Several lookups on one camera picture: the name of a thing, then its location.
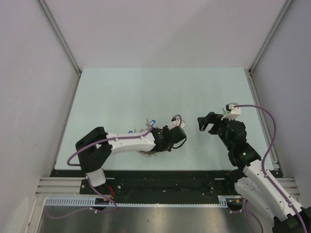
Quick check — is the right aluminium frame post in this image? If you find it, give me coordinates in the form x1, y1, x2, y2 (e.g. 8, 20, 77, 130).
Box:
248, 0, 295, 75

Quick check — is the white slotted cable duct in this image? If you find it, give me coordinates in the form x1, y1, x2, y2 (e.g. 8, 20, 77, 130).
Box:
45, 195, 241, 207

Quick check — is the metal key organizer ring disc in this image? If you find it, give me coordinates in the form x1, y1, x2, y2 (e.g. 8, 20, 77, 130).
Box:
138, 126, 168, 157

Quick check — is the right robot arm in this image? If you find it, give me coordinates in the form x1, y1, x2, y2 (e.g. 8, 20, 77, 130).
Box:
197, 112, 311, 233

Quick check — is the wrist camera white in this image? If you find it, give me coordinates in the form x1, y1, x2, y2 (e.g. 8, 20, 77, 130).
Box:
171, 114, 186, 129
221, 103, 241, 120

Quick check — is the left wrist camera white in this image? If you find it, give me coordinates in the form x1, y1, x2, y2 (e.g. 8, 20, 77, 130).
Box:
171, 114, 186, 129

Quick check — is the aluminium front rail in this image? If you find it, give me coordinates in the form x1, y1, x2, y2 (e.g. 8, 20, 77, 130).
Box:
35, 177, 84, 196

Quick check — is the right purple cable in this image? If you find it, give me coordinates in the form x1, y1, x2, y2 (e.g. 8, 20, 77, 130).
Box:
234, 104, 308, 233

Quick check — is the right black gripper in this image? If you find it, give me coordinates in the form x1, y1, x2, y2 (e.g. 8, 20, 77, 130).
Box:
197, 112, 235, 150

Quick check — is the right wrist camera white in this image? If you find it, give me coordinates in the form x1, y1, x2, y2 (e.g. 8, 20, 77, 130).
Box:
221, 103, 241, 120

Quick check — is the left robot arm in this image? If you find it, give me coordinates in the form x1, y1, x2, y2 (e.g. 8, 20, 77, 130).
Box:
75, 121, 187, 194

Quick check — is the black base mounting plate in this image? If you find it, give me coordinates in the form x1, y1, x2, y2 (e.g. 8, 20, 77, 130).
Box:
50, 169, 284, 204

